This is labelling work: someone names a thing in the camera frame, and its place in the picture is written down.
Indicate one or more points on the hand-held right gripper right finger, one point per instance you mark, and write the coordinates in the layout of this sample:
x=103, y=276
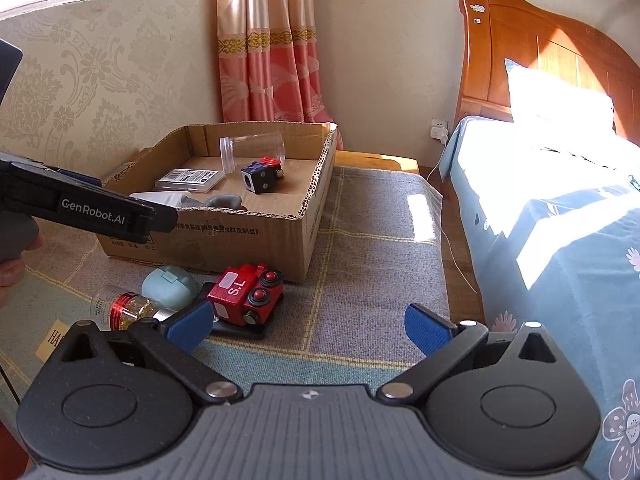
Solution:
x=430, y=330

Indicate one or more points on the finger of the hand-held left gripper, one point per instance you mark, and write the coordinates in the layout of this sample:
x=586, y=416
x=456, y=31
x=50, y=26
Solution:
x=75, y=178

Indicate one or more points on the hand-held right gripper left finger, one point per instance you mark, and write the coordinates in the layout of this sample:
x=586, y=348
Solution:
x=192, y=322

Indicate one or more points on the red toy train block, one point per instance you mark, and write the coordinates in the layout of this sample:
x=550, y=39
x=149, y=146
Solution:
x=232, y=295

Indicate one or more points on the white translucent plastic box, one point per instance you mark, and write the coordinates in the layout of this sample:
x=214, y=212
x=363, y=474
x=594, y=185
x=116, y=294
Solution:
x=160, y=197

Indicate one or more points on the clear labelled case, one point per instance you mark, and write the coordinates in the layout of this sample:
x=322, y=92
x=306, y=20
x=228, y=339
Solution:
x=190, y=180

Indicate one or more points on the brown cardboard box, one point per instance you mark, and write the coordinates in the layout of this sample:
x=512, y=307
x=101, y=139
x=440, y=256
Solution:
x=280, y=245

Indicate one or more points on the grey plastic toy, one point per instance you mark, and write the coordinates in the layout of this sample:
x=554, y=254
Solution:
x=225, y=201

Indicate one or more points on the dark blue toy train block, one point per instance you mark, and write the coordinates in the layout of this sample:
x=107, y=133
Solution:
x=262, y=177

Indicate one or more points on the clear plastic jar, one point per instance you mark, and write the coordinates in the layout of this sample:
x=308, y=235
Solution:
x=255, y=147

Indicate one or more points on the person's left hand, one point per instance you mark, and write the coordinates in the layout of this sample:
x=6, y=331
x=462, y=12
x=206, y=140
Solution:
x=10, y=282

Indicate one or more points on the light blue oval case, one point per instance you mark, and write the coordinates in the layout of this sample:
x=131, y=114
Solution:
x=167, y=285

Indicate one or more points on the clear bottle of yellow capsules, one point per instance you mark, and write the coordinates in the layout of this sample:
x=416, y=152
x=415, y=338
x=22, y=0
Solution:
x=125, y=307

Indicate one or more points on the checked blanket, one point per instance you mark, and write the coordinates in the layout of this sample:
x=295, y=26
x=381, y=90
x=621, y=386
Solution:
x=360, y=270

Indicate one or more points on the cream patterned mattress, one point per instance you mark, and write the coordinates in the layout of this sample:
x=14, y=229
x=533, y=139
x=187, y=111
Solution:
x=125, y=85

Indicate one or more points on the blue floral bed sheet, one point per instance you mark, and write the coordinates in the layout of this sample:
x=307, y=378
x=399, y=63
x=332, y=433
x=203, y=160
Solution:
x=575, y=240

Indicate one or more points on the wooden table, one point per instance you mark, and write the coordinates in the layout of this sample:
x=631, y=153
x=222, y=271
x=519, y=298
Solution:
x=380, y=162

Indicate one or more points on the pink and gold curtain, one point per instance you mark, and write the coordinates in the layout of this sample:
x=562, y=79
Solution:
x=270, y=60

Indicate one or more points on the white pillow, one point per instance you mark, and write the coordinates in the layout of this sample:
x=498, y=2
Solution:
x=550, y=100

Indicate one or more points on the wooden bed headboard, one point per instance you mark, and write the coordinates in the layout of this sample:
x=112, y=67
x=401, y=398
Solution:
x=490, y=70

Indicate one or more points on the white wall socket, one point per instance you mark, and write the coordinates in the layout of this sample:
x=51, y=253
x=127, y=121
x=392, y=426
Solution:
x=439, y=127

